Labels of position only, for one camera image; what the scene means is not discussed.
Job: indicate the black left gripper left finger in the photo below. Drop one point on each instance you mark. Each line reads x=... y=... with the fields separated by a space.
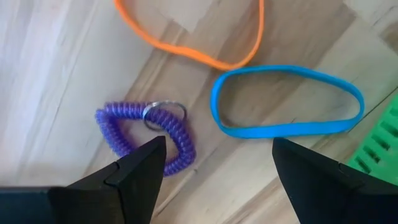
x=93 y=205

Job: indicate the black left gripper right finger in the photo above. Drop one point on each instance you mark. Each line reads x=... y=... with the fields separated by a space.
x=326 y=199

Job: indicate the blue rubber band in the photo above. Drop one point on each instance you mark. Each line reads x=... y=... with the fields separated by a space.
x=280 y=130

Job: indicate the orange rubber band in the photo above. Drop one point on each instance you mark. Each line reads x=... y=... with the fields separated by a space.
x=202 y=58

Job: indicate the green plastic basket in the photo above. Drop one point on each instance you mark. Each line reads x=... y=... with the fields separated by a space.
x=357 y=154

